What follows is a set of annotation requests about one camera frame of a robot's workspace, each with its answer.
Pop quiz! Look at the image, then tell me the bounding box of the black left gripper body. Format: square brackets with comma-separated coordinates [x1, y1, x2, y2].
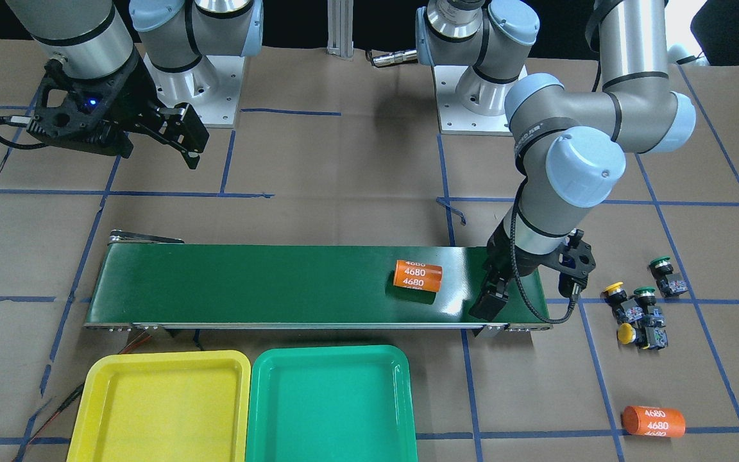
[485, 226, 596, 291]

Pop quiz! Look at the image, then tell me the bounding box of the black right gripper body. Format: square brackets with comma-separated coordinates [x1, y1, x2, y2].
[27, 50, 164, 158]

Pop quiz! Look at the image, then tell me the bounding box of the orange 4680 cylinder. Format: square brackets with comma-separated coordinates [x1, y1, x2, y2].
[393, 259, 443, 293]
[620, 406, 686, 438]

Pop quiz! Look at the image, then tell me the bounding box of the green push button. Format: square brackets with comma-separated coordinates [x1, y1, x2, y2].
[648, 255, 688, 298]
[634, 286, 665, 328]

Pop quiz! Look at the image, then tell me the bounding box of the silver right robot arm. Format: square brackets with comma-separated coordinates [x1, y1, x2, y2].
[0, 1, 264, 169]

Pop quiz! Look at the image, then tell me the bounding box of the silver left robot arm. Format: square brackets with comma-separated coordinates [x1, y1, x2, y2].
[414, 1, 696, 324]

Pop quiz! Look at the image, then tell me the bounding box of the yellow push button upper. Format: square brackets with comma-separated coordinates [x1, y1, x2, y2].
[602, 281, 644, 325]

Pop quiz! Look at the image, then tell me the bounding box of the yellow push button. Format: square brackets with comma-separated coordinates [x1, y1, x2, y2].
[616, 323, 668, 350]
[602, 281, 644, 325]

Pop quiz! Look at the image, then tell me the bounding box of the yellow push button lower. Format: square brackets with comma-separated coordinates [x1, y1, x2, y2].
[616, 323, 668, 350]

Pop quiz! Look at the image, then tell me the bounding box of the green conveyor belt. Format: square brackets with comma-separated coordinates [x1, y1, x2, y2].
[84, 230, 550, 334]

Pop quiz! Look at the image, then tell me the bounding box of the orange 4680 cylinder on table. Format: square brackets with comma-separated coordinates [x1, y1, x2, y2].
[620, 406, 686, 438]

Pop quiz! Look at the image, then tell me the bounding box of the green plastic tray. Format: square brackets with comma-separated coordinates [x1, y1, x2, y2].
[244, 345, 418, 461]

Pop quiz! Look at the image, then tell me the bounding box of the yellow plastic tray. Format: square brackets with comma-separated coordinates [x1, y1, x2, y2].
[67, 350, 250, 461]

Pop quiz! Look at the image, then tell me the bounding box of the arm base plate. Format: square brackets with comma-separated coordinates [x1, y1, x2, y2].
[432, 65, 515, 137]
[144, 55, 247, 129]

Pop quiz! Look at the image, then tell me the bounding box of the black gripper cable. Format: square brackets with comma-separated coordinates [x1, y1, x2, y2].
[507, 180, 581, 323]

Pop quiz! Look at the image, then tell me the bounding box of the aluminium frame post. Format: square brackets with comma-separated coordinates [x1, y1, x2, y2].
[326, 0, 354, 61]

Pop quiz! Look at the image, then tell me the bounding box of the red black wire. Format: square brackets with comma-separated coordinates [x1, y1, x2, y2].
[26, 330, 152, 447]

